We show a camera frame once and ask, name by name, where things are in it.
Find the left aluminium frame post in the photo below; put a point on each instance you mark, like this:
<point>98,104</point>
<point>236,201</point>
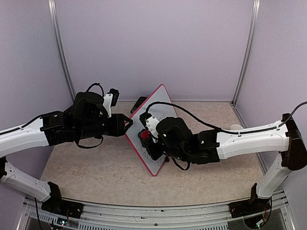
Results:
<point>60,48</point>

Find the black floral square plate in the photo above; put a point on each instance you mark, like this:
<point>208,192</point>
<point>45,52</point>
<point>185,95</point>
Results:
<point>138,103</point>

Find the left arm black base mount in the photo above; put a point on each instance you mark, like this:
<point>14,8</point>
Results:
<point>57,205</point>

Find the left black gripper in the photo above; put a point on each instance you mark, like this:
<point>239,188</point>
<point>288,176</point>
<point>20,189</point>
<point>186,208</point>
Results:
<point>118,130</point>

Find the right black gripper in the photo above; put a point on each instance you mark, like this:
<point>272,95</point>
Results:
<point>154,155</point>

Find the aluminium frame post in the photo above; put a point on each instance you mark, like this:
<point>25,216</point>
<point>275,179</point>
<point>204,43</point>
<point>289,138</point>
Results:
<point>248,51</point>
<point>60,48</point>

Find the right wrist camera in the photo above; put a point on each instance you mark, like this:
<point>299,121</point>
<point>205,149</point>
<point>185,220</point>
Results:
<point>150,122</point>

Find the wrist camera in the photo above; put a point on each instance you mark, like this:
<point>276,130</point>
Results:
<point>150,122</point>
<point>110,100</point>

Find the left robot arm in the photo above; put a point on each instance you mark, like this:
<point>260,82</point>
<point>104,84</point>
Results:
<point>89,116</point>

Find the right aluminium frame post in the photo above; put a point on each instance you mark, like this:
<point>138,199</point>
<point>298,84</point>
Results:
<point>248,51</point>

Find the red whiteboard eraser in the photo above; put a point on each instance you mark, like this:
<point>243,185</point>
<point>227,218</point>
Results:
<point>144,134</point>

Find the pink framed whiteboard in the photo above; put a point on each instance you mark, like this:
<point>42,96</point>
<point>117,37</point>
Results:
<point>160,112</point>

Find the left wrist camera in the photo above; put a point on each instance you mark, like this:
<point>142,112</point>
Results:
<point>110,100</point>

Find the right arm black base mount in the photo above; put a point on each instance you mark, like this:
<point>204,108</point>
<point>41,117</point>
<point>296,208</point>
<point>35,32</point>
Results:
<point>249,206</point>

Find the front aluminium rail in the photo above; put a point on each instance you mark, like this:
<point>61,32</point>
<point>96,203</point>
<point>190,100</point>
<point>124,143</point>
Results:
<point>95,216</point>

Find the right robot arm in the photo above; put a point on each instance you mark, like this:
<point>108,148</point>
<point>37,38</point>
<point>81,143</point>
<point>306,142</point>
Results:
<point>172,138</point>

